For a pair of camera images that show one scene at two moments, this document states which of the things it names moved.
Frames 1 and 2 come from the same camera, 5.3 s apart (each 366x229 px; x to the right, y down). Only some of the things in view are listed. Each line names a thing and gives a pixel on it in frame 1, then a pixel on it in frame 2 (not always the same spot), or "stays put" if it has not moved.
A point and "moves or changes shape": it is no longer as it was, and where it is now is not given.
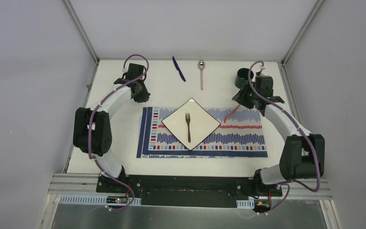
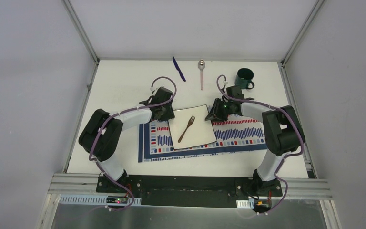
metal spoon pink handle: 201,64 stays put
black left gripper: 141,93 to 165,113
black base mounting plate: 171,192 stays put
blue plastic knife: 177,67 stays put
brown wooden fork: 188,119 moves or changes shape
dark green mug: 241,77 stays put
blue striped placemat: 240,134 moves or changes shape
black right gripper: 240,97 to 211,116
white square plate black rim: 201,123 moves or changes shape
